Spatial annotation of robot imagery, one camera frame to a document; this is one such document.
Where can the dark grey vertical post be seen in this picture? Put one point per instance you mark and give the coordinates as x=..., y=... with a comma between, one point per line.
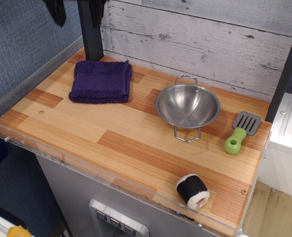
x=91, y=35

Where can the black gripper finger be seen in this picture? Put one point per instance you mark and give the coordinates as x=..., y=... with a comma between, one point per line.
x=97, y=11
x=57, y=11

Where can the purple cloth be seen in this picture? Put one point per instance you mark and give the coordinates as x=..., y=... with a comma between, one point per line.
x=101, y=82

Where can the yellow object at bottom corner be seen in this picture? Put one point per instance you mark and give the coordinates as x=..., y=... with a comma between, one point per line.
x=18, y=231

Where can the toy sushi roll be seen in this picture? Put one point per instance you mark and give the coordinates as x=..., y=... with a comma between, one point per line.
x=193, y=191

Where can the clear acrylic table guard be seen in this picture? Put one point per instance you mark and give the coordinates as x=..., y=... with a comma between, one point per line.
x=127, y=157

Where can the silver dispenser button panel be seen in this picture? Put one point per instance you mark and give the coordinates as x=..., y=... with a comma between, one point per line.
x=116, y=219

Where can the white ribbed appliance top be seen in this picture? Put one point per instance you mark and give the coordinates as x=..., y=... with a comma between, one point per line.
x=281, y=130

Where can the grey spatula with green handle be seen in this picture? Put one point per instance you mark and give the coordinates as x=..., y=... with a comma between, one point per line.
x=245, y=124

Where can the dark right frame post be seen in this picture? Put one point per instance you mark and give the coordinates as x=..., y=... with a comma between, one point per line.
x=280, y=89

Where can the stainless steel bowl with handles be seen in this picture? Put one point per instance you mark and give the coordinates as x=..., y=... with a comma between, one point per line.
x=188, y=105

